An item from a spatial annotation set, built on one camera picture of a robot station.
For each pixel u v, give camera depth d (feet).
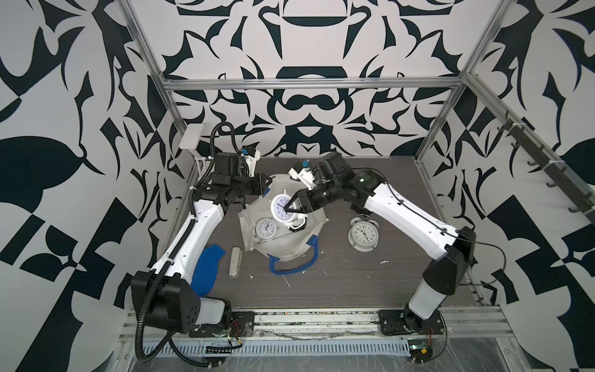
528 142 2.12
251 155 2.25
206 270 2.77
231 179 1.95
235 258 2.78
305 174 2.17
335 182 1.86
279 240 3.02
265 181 2.49
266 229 3.00
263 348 2.34
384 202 1.64
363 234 2.94
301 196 2.04
